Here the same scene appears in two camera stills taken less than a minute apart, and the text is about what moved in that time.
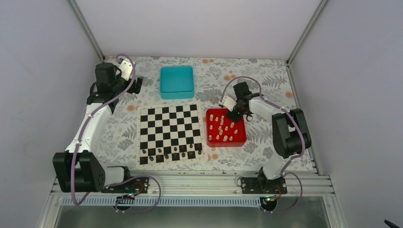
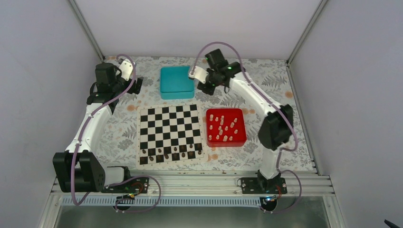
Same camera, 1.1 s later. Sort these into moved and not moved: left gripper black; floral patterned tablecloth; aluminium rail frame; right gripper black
Moved: right gripper black
Not moved: left gripper black; aluminium rail frame; floral patterned tablecloth
